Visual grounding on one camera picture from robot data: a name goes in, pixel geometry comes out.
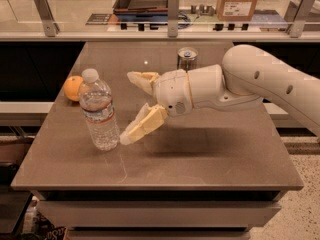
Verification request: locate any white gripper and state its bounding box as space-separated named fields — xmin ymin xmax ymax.
xmin=120 ymin=69 xmax=192 ymax=145

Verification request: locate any clear plastic water bottle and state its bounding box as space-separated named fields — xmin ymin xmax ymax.
xmin=78 ymin=68 xmax=120 ymax=151

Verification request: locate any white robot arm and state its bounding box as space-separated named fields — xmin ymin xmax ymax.
xmin=120 ymin=45 xmax=320 ymax=145

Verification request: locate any silver blue energy drink can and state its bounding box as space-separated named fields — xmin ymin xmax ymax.
xmin=177 ymin=47 xmax=198 ymax=71

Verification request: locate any orange fruit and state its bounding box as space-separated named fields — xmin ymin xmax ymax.
xmin=63 ymin=76 xmax=83 ymax=102

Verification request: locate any cardboard box with label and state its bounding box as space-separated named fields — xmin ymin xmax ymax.
xmin=216 ymin=0 xmax=257 ymax=21

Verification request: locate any blue mat with cable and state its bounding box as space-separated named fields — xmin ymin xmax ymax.
xmin=116 ymin=12 xmax=191 ymax=29

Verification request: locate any middle metal railing bracket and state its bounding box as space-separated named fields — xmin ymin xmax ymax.
xmin=168 ymin=0 xmax=179 ymax=38

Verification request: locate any metal railing bracket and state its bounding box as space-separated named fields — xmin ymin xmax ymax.
xmin=284 ymin=0 xmax=320 ymax=38
xmin=33 ymin=0 xmax=60 ymax=37
xmin=168 ymin=0 xmax=179 ymax=38

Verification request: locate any left metal railing bracket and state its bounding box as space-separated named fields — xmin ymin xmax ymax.
xmin=33 ymin=0 xmax=60 ymax=37

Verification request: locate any right metal railing bracket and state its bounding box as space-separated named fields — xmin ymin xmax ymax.
xmin=284 ymin=0 xmax=320 ymax=38

